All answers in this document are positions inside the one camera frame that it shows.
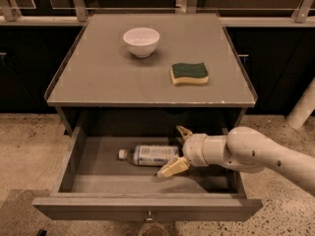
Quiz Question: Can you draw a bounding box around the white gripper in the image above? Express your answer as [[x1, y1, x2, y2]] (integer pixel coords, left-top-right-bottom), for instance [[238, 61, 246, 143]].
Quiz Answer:
[[157, 125, 208, 179]]

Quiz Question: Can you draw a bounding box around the blue plastic bottle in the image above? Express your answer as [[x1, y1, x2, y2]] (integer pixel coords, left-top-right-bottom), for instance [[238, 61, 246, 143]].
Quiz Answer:
[[118, 145, 179, 166]]

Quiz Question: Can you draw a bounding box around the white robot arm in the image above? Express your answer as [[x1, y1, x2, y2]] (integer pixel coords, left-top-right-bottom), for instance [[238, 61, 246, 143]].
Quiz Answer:
[[157, 126, 315, 196]]

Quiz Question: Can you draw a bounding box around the metal drawer knob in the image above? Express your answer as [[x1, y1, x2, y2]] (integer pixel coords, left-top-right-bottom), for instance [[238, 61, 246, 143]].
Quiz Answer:
[[145, 209, 155, 223]]

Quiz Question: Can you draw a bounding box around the open grey top drawer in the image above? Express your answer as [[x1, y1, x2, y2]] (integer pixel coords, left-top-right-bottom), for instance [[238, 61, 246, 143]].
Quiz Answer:
[[32, 127, 263, 221]]

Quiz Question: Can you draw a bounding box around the grey cabinet counter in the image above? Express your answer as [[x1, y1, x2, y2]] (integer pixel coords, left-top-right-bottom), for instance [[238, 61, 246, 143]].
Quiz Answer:
[[45, 14, 257, 132]]

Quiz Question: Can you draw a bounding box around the green yellow sponge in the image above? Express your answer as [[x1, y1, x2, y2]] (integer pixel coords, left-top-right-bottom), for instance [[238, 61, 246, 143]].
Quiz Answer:
[[170, 63, 209, 85]]

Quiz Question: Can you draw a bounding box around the white ceramic bowl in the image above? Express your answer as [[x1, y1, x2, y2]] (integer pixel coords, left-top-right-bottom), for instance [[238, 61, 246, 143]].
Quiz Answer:
[[123, 28, 160, 58]]

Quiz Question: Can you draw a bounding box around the metal railing frame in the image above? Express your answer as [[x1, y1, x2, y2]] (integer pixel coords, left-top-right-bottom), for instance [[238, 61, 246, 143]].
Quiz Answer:
[[0, 0, 315, 28]]

